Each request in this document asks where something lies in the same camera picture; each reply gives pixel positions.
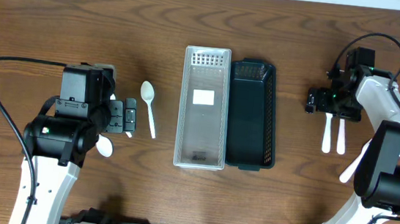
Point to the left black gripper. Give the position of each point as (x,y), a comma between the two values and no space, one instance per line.
(126,116)

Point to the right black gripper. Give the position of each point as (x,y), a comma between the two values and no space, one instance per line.
(354,114)

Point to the white plastic spoon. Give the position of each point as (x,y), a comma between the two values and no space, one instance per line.
(341,142)
(147,95)
(113,97)
(104,146)

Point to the white plastic fork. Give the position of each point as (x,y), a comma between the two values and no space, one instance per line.
(326,139)

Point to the white plastic fork slanted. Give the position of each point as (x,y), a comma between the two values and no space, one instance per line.
(350,170)

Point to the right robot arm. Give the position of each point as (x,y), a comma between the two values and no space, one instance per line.
(360,86)

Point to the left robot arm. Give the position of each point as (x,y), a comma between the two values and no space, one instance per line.
(65,129)

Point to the black plastic mesh tray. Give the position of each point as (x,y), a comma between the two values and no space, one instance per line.
(250,143)

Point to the clear plastic mesh tray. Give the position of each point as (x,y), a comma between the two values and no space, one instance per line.
(200,141)

